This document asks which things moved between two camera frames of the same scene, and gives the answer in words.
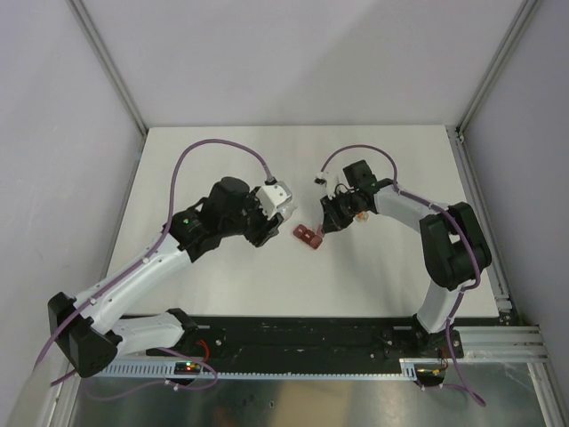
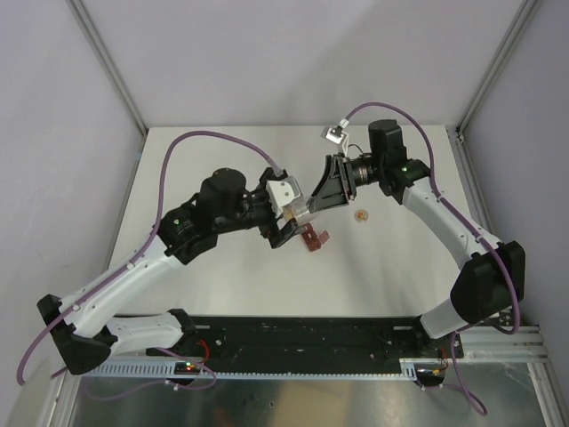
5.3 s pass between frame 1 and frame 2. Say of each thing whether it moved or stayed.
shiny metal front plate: stayed
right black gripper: moved
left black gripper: moved
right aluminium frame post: stayed
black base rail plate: stayed
